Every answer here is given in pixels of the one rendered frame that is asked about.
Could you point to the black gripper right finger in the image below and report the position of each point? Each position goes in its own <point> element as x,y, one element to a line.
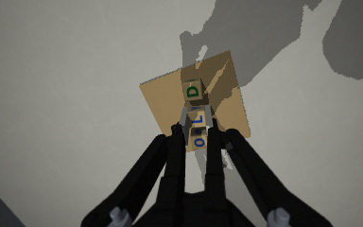
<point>278,206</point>

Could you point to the tan flat mat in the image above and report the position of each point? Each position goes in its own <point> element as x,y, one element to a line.
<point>164,95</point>

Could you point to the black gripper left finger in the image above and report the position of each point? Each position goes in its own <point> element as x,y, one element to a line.
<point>124,204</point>

